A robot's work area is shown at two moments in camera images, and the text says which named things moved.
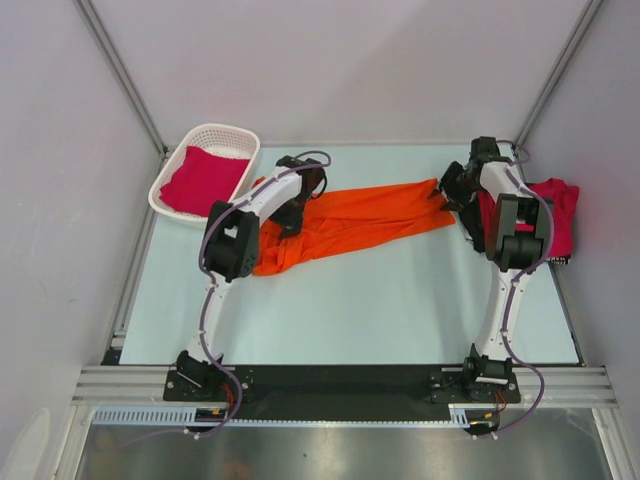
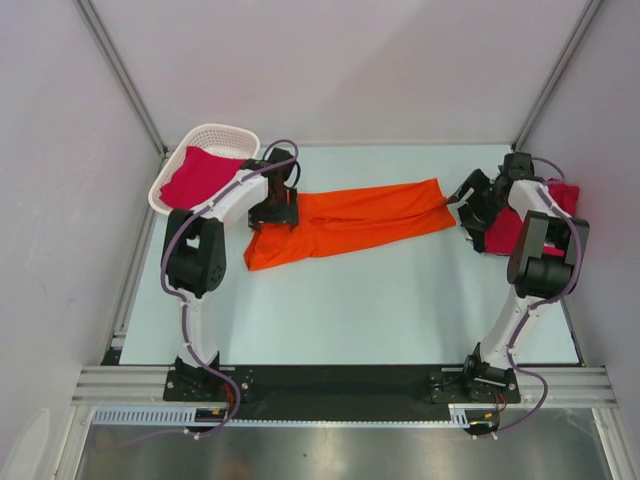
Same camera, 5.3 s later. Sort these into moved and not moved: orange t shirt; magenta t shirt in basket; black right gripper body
Moved: black right gripper body
Not moved: orange t shirt; magenta t shirt in basket
